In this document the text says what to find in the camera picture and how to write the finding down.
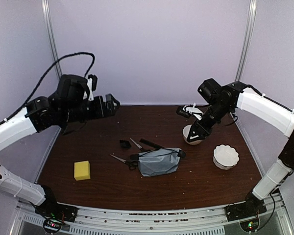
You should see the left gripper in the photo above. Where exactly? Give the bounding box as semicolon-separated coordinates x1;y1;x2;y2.
60;94;120;124

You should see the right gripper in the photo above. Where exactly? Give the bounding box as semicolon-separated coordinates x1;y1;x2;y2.
187;100;232;142

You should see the grey drawstring pouch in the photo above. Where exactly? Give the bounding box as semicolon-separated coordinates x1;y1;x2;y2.
130;147;186;177

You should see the silver scissors pair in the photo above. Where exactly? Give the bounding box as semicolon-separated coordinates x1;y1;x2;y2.
110;154;139;170
130;138;148;152

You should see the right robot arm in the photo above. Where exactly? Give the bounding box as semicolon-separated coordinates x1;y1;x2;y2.
182;78;294;216

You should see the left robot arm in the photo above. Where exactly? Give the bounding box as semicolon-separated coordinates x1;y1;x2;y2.
0;70;120;217

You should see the black hair comb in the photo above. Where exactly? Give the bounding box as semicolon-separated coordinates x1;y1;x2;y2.
140;138;163;149

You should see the white round bowl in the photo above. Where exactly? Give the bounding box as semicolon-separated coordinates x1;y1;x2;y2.
182;124;202;145

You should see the white scalloped bowl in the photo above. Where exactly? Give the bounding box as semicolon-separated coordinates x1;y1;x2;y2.
213;144;240;170

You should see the black clipper guard comb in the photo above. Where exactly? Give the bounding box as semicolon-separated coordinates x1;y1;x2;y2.
119;140;131;149

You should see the yellow sponge block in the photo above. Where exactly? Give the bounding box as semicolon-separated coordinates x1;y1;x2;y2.
74;161;91;181

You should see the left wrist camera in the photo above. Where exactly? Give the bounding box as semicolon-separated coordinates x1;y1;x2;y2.
84;74;98;101

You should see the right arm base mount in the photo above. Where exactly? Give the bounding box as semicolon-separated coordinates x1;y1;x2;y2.
224;192;267;221

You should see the aluminium corner post left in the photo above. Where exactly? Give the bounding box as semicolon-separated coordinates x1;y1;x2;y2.
41;0;64;76

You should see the aluminium corner post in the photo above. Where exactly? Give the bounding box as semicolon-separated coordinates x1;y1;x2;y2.
41;0;64;76
235;0;257;81

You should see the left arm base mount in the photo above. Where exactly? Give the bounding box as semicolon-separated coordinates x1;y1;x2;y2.
33;186;78;222

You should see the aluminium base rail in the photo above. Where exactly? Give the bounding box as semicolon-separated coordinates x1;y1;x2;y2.
11;192;294;235

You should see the aluminium corner post right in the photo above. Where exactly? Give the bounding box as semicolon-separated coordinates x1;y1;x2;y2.
235;0;257;81

